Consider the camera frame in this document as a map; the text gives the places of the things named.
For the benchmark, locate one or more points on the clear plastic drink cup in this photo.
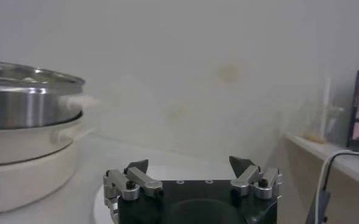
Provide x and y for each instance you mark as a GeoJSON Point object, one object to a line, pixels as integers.
{"type": "Point", "coordinates": [334, 121]}

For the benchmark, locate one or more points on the steel steamer basket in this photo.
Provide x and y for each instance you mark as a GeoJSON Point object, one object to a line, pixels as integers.
{"type": "Point", "coordinates": [20, 103]}

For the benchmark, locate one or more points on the white round plate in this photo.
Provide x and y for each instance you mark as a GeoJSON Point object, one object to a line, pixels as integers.
{"type": "Point", "coordinates": [101, 207]}

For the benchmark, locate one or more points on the white side table with cup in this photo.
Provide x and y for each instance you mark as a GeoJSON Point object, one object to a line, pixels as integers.
{"type": "Point", "coordinates": [350, 188]}

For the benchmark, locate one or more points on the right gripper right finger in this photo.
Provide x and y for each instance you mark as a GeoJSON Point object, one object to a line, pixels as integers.
{"type": "Point", "coordinates": [244, 181]}

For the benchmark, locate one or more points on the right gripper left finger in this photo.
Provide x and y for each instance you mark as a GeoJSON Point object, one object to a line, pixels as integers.
{"type": "Point", "coordinates": [148, 184]}

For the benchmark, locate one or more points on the white drinking straw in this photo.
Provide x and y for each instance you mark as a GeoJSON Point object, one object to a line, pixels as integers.
{"type": "Point", "coordinates": [326, 100]}

